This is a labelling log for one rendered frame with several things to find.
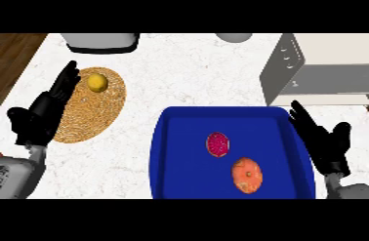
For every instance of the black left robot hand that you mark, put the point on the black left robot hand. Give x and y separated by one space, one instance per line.
40 116

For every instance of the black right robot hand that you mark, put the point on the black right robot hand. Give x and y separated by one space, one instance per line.
322 144

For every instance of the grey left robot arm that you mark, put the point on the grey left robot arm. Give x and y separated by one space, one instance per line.
21 173

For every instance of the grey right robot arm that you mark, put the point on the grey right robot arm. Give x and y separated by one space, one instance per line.
344 187

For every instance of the blue tray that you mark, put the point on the blue tray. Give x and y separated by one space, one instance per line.
230 153

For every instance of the pink cupcake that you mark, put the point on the pink cupcake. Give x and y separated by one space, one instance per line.
217 144

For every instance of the round woven placemat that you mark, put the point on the round woven placemat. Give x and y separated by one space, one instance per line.
92 106

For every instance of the yellow lemon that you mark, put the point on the yellow lemon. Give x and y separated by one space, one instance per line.
96 82

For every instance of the orange round fruit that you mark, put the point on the orange round fruit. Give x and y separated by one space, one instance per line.
247 175

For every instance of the grey round object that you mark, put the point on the grey round object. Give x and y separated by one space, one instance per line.
233 37

